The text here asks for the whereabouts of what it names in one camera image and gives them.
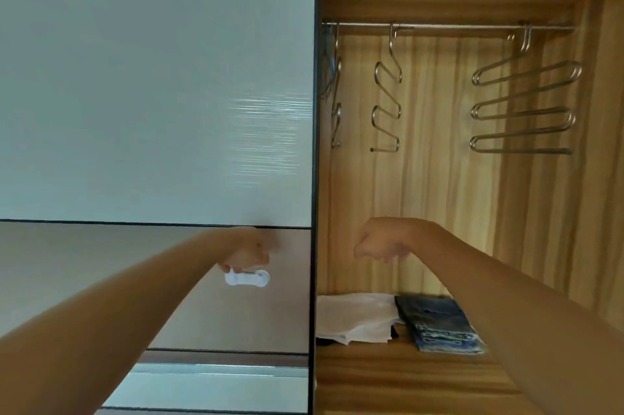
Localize person's right hand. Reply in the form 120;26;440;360
352;217;416;265

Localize person's left hand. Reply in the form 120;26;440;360
216;228;272;275

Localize white stick-on door handle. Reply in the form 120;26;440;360
224;269;271;289

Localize white button shirt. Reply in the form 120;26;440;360
315;293;406;347

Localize light blue jeans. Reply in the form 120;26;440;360
394;294;489;355

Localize frosted wardrobe sliding door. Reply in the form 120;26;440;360
0;0;326;415

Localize person's right forearm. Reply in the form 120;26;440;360
407;220;624;415

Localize person's left forearm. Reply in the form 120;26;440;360
0;229;240;415

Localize metal hanging rod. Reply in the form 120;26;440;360
321;21;579;36

